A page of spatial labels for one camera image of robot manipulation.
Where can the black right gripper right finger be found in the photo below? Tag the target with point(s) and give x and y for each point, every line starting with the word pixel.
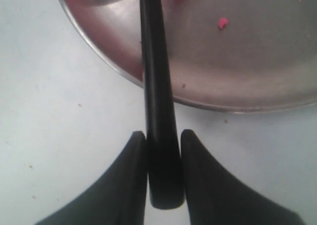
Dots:
pixel 216 197

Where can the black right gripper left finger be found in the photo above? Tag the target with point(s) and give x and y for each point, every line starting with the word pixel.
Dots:
pixel 118 197

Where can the black knife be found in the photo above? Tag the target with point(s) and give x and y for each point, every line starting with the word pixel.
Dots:
pixel 165 167

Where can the round steel plate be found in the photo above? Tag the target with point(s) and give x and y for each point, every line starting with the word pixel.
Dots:
pixel 224 55

